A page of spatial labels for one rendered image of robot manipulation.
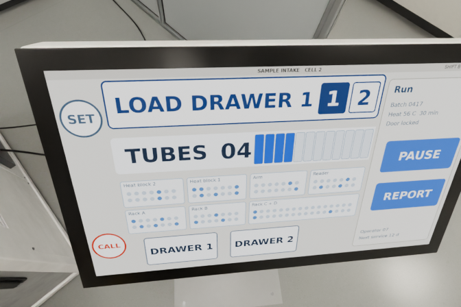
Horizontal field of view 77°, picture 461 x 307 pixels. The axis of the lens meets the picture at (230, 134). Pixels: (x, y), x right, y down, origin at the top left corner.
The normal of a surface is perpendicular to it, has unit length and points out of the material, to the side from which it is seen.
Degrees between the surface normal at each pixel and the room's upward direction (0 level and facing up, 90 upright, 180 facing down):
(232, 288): 3
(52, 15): 0
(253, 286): 3
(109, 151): 50
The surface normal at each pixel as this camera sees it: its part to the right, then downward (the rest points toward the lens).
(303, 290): 0.08, -0.43
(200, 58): 0.12, 0.40
